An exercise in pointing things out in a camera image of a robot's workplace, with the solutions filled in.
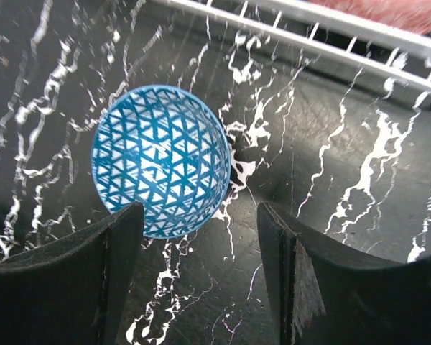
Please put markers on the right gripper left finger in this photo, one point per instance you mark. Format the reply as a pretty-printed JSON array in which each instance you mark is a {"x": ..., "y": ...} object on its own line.
[{"x": 73, "y": 290}]

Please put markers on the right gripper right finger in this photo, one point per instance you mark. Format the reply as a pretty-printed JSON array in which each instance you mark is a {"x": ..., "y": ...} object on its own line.
[{"x": 321, "y": 291}]

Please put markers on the red dotted pink bowl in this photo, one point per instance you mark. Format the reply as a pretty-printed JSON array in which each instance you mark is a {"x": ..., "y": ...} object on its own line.
[{"x": 410, "y": 15}]

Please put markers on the white wire dish rack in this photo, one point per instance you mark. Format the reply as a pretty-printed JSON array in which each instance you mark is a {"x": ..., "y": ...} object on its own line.
[{"x": 397, "y": 62}]

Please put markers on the red lattice blue-inside bowl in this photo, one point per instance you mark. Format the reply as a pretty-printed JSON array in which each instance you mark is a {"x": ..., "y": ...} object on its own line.
[{"x": 163, "y": 147}]

